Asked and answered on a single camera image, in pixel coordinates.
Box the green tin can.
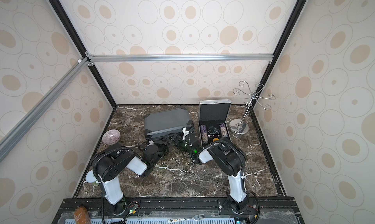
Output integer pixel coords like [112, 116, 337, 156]
[86, 170, 97, 184]

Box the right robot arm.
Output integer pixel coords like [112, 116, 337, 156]
[181, 127, 257, 214]

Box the silver aluminium poker case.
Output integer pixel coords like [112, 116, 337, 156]
[198, 99, 231, 148]

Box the poker chips right row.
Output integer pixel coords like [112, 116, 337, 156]
[219, 123, 229, 138]

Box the horizontal aluminium rail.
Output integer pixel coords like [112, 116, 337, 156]
[88, 54, 274, 62]

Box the silver fork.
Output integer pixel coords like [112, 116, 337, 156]
[168, 214, 205, 224]

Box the chrome hook stand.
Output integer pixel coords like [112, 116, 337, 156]
[229, 81, 276, 135]

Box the pink patterned bowl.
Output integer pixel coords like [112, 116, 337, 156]
[102, 129, 121, 145]

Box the dark grey poker case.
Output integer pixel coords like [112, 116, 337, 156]
[144, 108, 194, 140]

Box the diagonal aluminium rail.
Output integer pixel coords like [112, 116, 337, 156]
[1, 58, 89, 161]

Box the brown bottle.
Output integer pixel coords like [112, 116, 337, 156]
[73, 204, 91, 224]

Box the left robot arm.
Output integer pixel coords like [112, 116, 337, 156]
[86, 141, 169, 216]

